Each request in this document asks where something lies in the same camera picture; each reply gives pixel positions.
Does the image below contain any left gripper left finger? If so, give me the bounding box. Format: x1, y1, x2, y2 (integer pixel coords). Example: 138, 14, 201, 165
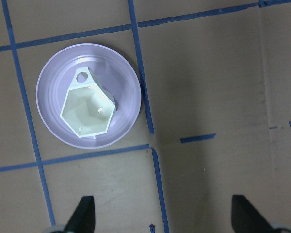
64, 196, 96, 233

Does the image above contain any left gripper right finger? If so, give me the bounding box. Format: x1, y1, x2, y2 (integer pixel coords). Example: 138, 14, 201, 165
231, 195, 275, 233

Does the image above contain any white hexagonal cup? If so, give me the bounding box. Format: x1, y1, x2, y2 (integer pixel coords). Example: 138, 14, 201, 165
60, 67, 116, 138

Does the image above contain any purple plate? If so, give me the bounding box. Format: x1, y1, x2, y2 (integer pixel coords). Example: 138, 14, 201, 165
36, 43, 142, 149

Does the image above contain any brown paper table cover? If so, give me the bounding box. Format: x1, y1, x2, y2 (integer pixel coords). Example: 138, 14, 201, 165
0, 0, 291, 233

